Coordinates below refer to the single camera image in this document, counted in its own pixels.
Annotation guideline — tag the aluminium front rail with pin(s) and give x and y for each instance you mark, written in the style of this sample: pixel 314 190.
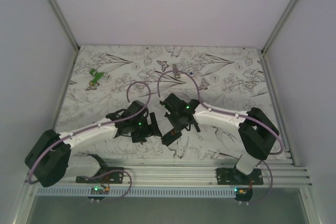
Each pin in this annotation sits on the aluminium front rail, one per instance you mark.
pixel 202 172

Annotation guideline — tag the black handled hammer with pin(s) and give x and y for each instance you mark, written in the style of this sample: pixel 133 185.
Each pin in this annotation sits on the black handled hammer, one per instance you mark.
pixel 195 124

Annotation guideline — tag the grey metal bracket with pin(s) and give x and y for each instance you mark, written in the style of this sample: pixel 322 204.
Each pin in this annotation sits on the grey metal bracket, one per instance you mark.
pixel 176 71

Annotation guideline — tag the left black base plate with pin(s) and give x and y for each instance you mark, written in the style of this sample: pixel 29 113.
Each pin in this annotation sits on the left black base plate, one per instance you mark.
pixel 109 175

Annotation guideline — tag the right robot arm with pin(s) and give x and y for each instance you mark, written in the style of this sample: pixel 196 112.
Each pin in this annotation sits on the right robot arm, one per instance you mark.
pixel 257 133

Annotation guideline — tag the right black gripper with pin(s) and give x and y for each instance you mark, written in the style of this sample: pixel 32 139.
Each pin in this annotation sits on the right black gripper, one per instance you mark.
pixel 169 116

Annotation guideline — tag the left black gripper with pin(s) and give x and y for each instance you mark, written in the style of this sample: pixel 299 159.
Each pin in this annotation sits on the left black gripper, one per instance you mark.
pixel 150 130

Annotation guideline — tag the floral patterned table mat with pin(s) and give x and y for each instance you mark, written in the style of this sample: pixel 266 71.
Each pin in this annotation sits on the floral patterned table mat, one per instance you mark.
pixel 229 78

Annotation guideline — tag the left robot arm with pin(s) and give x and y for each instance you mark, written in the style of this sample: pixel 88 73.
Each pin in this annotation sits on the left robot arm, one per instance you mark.
pixel 64 155

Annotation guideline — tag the left small circuit board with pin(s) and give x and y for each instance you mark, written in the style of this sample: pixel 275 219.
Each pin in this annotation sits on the left small circuit board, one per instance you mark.
pixel 98 193

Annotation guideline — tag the small circuit board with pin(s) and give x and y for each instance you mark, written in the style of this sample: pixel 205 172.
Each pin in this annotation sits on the small circuit board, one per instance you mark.
pixel 243 194
pixel 98 193

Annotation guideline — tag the green plastic connector part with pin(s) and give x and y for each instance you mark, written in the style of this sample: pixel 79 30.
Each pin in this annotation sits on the green plastic connector part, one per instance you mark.
pixel 96 76

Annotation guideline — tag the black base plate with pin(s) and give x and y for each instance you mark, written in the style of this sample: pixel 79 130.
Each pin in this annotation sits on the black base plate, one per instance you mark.
pixel 231 176
pixel 109 175

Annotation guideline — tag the black fuse box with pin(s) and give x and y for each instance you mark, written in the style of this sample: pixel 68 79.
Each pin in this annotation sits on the black fuse box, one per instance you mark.
pixel 170 137

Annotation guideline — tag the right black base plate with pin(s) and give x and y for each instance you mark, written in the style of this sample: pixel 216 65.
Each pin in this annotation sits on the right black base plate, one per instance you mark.
pixel 231 176

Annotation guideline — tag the white slotted cable duct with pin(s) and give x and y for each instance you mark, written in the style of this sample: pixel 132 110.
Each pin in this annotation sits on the white slotted cable duct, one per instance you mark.
pixel 140 191

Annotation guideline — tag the right small circuit board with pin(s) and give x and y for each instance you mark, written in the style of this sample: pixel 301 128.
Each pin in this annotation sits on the right small circuit board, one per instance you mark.
pixel 243 194

